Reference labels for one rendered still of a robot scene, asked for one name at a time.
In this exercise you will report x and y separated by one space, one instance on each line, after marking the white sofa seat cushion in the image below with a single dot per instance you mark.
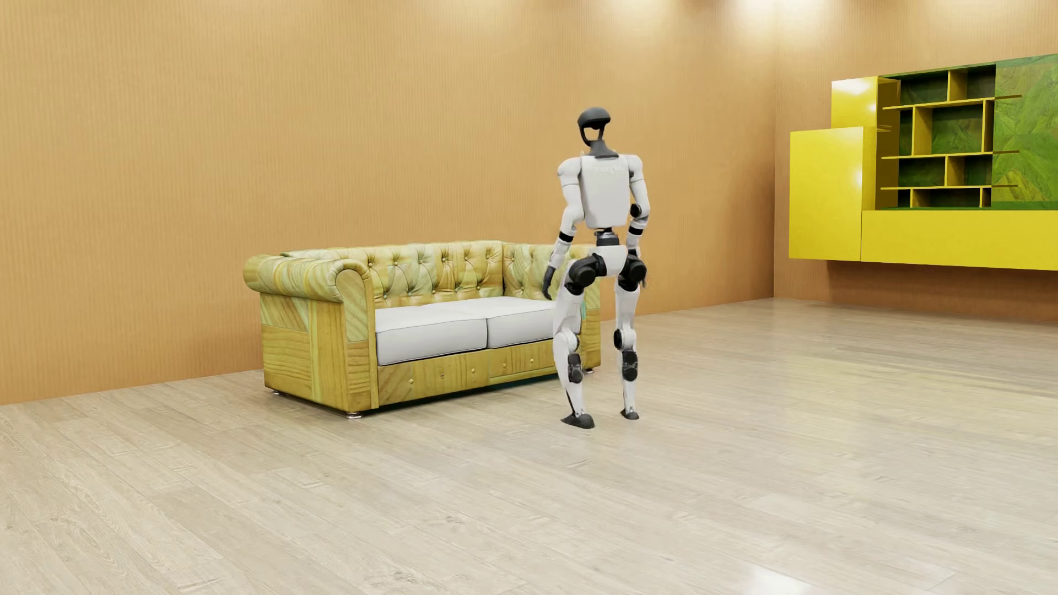
519 318
430 329

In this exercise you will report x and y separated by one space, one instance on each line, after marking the yellow wall shelf unit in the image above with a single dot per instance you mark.
909 235

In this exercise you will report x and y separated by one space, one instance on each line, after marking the white robot leg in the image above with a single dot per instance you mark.
570 330
627 322

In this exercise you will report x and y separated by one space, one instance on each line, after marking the white right robot leg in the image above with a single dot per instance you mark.
570 330

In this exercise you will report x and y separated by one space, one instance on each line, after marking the white left robot leg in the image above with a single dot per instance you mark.
627 322

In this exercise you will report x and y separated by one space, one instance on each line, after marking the green marbled cabinet panel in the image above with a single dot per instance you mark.
1026 132

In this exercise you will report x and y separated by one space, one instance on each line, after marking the green yellow tufted sofa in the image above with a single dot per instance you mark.
331 330

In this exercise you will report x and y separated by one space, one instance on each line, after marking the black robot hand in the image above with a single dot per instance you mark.
548 282
640 266

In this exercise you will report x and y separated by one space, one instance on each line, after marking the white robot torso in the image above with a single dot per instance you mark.
606 192

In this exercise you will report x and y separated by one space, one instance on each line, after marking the black robot head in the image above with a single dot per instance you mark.
593 121

